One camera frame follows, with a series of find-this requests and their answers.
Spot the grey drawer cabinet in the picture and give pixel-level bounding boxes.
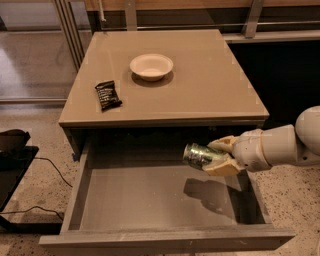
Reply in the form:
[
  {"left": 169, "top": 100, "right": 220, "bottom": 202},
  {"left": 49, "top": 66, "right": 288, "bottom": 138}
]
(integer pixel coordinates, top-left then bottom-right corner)
[{"left": 59, "top": 30, "right": 269, "bottom": 155}]

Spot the black floor cable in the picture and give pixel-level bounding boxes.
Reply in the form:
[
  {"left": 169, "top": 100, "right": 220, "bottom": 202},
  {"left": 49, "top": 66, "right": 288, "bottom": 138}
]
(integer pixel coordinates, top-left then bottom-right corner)
[{"left": 33, "top": 156, "right": 74, "bottom": 189}]

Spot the black snack bag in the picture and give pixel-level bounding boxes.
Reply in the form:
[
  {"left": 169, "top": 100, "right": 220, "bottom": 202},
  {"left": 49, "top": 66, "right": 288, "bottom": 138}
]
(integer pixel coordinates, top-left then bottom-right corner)
[{"left": 95, "top": 81, "right": 122, "bottom": 111}]

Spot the open grey top drawer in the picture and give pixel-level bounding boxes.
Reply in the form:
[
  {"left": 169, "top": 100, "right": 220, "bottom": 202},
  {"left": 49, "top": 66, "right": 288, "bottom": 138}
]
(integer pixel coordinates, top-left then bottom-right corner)
[{"left": 39, "top": 143, "right": 295, "bottom": 256}]

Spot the white paper bowl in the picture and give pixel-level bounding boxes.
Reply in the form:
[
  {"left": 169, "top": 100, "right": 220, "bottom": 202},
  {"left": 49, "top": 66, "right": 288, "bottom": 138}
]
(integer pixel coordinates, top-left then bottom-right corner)
[{"left": 129, "top": 54, "right": 173, "bottom": 82}]

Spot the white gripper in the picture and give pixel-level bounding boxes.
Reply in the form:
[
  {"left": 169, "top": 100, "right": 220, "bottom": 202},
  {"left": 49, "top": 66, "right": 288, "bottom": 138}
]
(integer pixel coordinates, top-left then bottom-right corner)
[{"left": 202, "top": 129, "right": 271, "bottom": 176}]

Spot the green soda can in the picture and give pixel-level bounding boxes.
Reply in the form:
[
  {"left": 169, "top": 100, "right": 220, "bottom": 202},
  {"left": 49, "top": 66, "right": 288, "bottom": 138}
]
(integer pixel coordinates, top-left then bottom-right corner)
[{"left": 183, "top": 143, "right": 230, "bottom": 170}]

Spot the black side table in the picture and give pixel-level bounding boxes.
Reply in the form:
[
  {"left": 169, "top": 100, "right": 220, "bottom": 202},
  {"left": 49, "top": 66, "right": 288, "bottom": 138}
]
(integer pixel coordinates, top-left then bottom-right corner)
[{"left": 0, "top": 129, "right": 61, "bottom": 235}]

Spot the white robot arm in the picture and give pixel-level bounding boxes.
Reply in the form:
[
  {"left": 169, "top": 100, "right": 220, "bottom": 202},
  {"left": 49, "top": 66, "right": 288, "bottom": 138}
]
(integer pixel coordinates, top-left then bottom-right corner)
[{"left": 202, "top": 106, "right": 320, "bottom": 176}]

